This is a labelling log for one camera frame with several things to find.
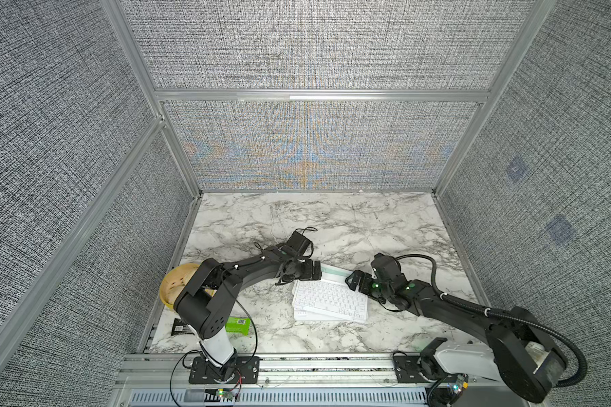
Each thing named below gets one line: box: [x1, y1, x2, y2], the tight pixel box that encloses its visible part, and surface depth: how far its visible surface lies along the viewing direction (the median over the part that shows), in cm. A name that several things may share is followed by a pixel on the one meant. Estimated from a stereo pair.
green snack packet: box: [225, 316, 251, 336], surface depth 83 cm
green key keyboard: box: [292, 262, 355, 322], surface depth 84 cm
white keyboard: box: [291, 279, 369, 324], surface depth 85 cm
